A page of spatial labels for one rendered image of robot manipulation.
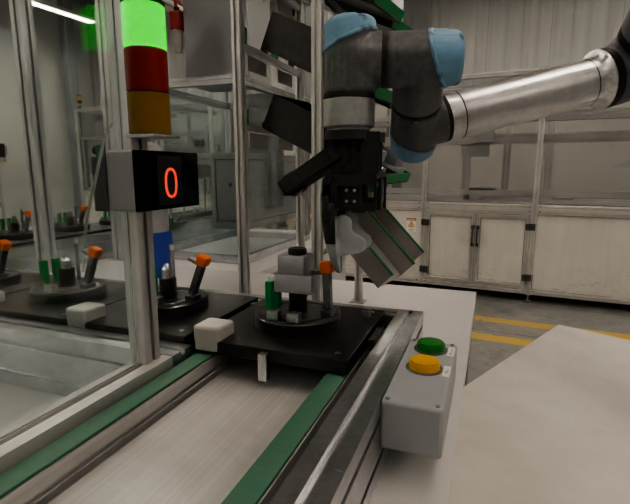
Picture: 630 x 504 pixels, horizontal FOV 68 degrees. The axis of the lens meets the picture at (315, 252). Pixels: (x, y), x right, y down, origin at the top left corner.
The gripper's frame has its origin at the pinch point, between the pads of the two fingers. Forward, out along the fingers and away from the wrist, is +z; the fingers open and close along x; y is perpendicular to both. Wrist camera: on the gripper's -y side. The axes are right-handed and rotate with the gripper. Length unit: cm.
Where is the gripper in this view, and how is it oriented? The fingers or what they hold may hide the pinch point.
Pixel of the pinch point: (334, 263)
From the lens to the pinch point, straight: 72.9
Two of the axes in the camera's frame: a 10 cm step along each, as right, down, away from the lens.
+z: 0.0, 9.8, 1.7
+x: 3.5, -1.7, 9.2
